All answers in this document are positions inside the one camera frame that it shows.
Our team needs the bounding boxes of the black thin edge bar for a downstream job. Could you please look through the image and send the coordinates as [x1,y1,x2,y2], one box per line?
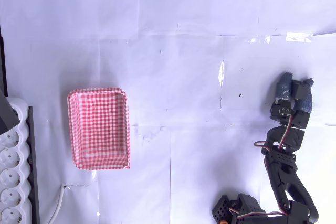
[0,26,8,98]

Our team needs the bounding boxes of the dark grey plug adapter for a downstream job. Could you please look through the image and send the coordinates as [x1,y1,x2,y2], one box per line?
[0,87,21,136]

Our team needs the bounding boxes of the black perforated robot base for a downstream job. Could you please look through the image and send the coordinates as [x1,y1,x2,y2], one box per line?
[212,195,235,223]

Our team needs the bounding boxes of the white power strip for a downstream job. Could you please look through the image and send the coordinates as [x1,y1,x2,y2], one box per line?
[0,97,34,224]

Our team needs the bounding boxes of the white cable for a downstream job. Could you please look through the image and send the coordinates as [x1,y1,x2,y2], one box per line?
[48,185,70,224]

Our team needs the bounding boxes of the black vertical rail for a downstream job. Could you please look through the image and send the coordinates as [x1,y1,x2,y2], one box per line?
[26,106,41,224]

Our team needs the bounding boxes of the red checkered tray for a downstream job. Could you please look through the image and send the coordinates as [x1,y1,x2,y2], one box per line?
[67,87,131,170]

